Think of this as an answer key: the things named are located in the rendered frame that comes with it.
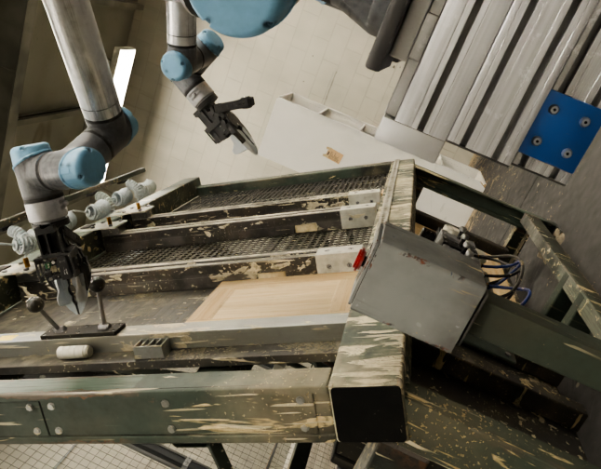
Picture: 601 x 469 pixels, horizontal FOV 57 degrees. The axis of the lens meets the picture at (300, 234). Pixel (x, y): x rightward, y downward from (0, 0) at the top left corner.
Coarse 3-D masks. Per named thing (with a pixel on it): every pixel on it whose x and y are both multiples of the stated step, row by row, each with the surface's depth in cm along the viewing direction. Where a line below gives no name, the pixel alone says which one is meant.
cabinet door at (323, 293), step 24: (216, 288) 151; (240, 288) 148; (264, 288) 145; (288, 288) 142; (312, 288) 140; (336, 288) 137; (216, 312) 135; (240, 312) 132; (264, 312) 130; (288, 312) 128; (312, 312) 126; (336, 312) 123
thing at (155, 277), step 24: (24, 240) 171; (24, 264) 171; (144, 264) 166; (168, 264) 162; (192, 264) 158; (216, 264) 155; (240, 264) 153; (264, 264) 152; (288, 264) 150; (312, 264) 149; (336, 264) 147; (24, 288) 171; (48, 288) 169; (72, 288) 167; (120, 288) 164; (144, 288) 162; (168, 288) 160; (192, 288) 159
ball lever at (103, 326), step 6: (96, 276) 125; (90, 282) 124; (96, 282) 124; (102, 282) 125; (90, 288) 125; (96, 288) 124; (102, 288) 126; (102, 306) 127; (102, 312) 127; (102, 318) 127; (102, 324) 127; (108, 324) 127
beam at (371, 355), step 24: (408, 168) 263; (384, 192) 221; (408, 192) 214; (408, 216) 180; (360, 336) 103; (384, 336) 101; (408, 336) 110; (336, 360) 96; (360, 360) 94; (384, 360) 93; (408, 360) 104; (336, 384) 88; (360, 384) 87; (384, 384) 86; (336, 408) 89; (360, 408) 88; (384, 408) 87; (336, 432) 91; (360, 432) 89; (384, 432) 88
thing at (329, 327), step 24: (0, 336) 136; (24, 336) 133; (120, 336) 124; (144, 336) 123; (168, 336) 122; (192, 336) 120; (216, 336) 119; (240, 336) 118; (264, 336) 117; (288, 336) 115; (312, 336) 114; (336, 336) 113
